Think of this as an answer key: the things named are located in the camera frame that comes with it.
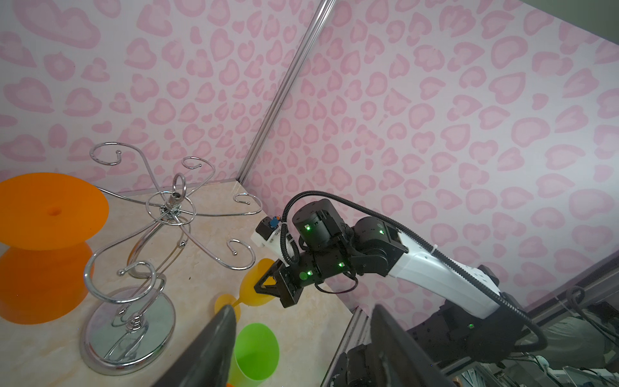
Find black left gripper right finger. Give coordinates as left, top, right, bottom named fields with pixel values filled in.
left=370, top=305, right=454, bottom=387

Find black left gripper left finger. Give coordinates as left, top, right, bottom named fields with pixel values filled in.
left=153, top=306, right=236, bottom=386

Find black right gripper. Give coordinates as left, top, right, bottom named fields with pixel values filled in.
left=254, top=198, right=359, bottom=307

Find yellow plastic wine glass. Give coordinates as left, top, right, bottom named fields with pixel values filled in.
left=214, top=258, right=275, bottom=322

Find green plastic wine glass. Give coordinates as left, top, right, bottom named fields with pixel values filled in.
left=227, top=323, right=280, bottom=387

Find orange plastic wine glass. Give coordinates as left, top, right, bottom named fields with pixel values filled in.
left=1, top=173, right=109, bottom=325

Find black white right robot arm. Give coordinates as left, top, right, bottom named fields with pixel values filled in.
left=251, top=190, right=548, bottom=366

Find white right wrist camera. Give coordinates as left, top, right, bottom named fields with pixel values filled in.
left=251, top=216, right=290, bottom=266

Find chrome wire wine glass rack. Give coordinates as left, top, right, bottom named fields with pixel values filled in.
left=79, top=141, right=264, bottom=376

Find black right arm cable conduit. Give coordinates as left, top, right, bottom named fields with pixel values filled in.
left=279, top=190, right=548, bottom=353

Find aluminium corner frame post right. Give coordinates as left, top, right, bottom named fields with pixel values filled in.
left=236, top=0, right=337, bottom=185

